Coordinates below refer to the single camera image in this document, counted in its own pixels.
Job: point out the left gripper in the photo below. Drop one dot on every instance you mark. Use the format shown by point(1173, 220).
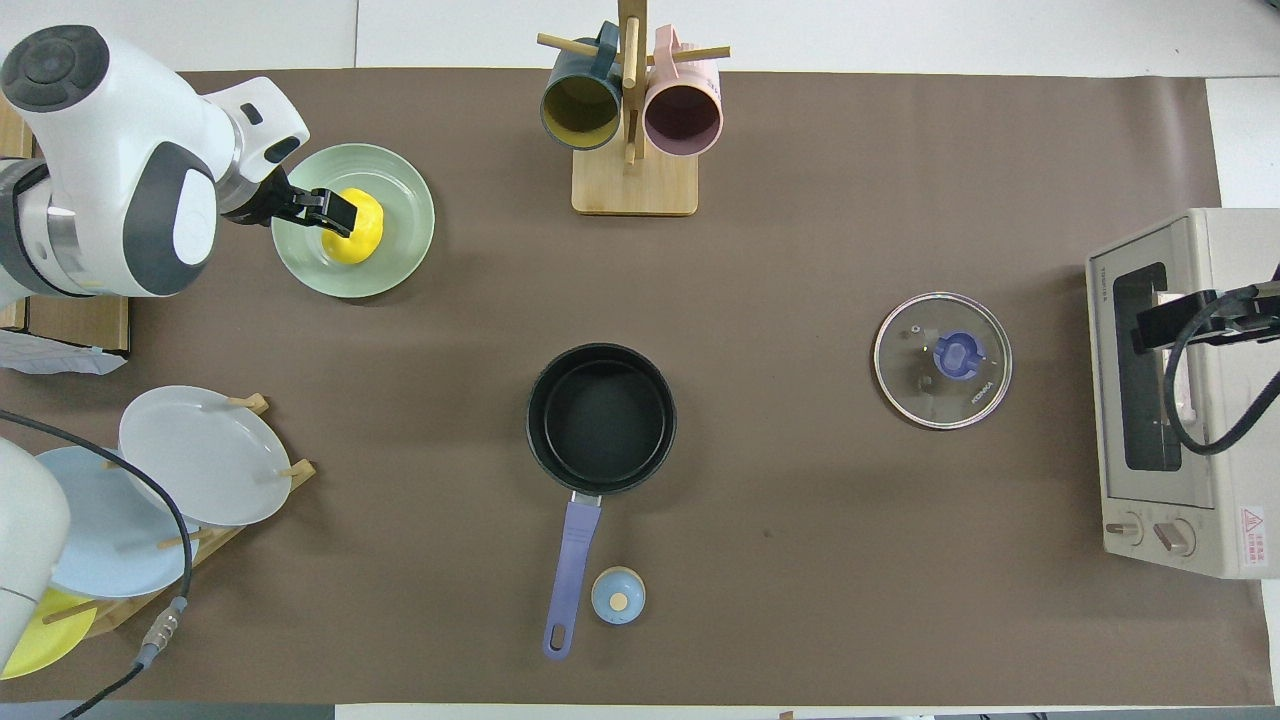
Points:
point(268, 205)

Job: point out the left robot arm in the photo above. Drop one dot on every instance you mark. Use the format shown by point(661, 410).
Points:
point(120, 120)

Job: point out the yellow potato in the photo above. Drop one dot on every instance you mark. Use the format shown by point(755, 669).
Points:
point(366, 242)

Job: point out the green plate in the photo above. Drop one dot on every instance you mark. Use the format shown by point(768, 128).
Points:
point(402, 200)

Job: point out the pale grey plate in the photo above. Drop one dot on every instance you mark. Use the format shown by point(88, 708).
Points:
point(200, 455)

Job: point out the wooden plate rack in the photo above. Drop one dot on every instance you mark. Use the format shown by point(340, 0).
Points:
point(262, 500)

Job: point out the light blue plate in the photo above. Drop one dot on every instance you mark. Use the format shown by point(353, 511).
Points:
point(105, 540)

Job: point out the yellow plate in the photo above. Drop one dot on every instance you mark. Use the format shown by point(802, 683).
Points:
point(45, 645)

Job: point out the glass lid with blue knob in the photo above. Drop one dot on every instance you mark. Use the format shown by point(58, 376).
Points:
point(920, 392)

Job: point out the wooden box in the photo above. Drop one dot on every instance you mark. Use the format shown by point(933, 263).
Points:
point(90, 325)

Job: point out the white crumpled bag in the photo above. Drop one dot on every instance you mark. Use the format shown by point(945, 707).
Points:
point(50, 358)

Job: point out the dark teal mug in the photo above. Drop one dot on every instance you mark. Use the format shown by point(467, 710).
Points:
point(580, 108)

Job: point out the wooden mug tree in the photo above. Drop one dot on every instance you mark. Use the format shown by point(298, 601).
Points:
point(635, 186)

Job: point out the pink mug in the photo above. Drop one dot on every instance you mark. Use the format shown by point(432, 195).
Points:
point(683, 116)

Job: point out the beige toaster oven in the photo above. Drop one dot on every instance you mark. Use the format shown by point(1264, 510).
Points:
point(1232, 250)

